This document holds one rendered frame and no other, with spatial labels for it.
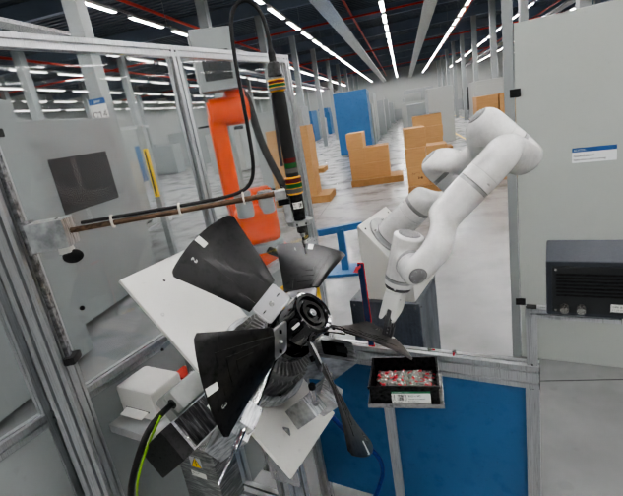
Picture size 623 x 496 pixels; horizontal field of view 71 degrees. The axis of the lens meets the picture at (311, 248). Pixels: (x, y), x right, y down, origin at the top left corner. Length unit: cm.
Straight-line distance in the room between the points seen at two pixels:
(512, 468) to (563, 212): 154
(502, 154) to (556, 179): 161
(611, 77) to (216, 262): 222
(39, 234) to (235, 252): 47
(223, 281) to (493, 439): 110
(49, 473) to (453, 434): 132
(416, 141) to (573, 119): 609
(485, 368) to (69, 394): 125
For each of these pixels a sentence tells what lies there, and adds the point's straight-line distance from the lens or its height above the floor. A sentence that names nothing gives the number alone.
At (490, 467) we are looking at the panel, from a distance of 185.
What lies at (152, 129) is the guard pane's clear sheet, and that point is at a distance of 178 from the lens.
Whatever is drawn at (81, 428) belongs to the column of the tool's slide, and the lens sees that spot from 145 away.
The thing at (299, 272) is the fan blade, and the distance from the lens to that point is 131.
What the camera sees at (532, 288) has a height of 49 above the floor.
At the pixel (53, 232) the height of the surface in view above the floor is 153.
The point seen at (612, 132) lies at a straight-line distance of 278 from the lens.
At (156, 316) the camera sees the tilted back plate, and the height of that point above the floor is 126.
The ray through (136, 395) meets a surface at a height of 95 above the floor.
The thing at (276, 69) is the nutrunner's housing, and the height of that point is 182.
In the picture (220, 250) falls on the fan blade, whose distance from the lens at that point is 115.
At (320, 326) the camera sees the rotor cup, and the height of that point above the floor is 119.
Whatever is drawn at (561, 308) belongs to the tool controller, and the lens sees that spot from 141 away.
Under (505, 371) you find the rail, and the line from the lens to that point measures 157.
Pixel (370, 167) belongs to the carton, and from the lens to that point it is 1046.
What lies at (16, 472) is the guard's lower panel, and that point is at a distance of 158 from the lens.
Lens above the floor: 169
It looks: 16 degrees down
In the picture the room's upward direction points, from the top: 10 degrees counter-clockwise
